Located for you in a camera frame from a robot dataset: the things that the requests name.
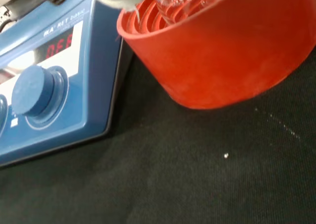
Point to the orange ribbed flask stand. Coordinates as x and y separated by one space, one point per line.
222 61

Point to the blue-base magnetic stirrer heater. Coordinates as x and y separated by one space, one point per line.
93 61

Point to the black bench cloth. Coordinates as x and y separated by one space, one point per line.
172 172

